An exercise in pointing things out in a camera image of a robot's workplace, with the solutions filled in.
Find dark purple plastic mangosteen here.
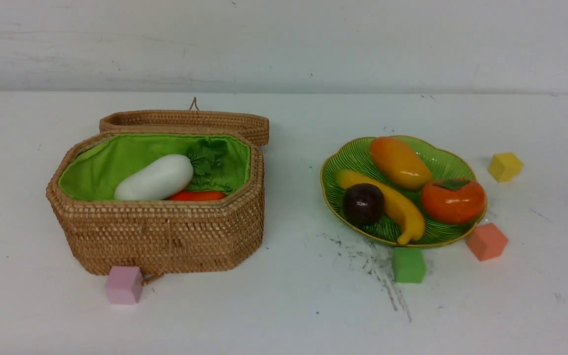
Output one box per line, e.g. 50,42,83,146
341,183,385,227

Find white radish with leaves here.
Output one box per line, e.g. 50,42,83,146
113,139,228,201

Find orange plastic carrot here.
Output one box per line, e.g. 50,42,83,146
166,190,227,202

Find orange yellow plastic mango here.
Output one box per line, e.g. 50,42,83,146
369,137,434,191

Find yellow plastic banana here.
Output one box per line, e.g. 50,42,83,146
334,170,426,246

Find orange plastic persimmon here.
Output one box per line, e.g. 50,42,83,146
420,178,487,225

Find woven rattan basket green lining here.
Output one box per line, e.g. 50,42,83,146
46,103,270,276

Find green foam cube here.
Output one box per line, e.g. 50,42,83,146
391,248,426,284

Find green glass scalloped plate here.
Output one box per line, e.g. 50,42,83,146
320,135,488,248

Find pink foam cube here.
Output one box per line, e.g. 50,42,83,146
105,266,143,305

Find salmon foam cube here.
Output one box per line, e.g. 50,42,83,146
466,223,509,261

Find yellow foam cube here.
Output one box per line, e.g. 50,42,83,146
488,151,524,183

